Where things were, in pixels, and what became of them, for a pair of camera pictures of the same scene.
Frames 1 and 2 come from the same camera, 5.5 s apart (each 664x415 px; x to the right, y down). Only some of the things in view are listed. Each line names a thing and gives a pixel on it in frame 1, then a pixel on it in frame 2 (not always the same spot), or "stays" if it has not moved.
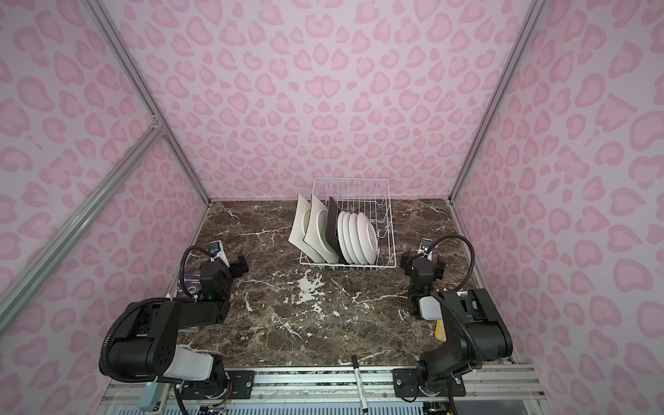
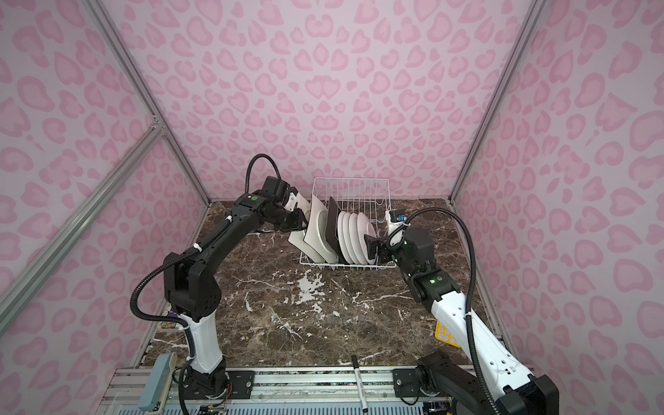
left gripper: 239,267 to 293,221
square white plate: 298,229 stays
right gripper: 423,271 to 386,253
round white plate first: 340,234 stays
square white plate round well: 315,233 stays
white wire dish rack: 349,224 stays
